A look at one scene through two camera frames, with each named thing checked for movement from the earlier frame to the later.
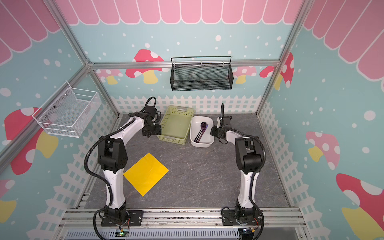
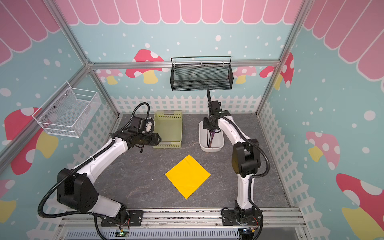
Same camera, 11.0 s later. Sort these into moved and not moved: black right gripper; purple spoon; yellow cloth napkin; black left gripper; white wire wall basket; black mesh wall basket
Moved: yellow cloth napkin; black left gripper; purple spoon; black right gripper
Not moved: black mesh wall basket; white wire wall basket
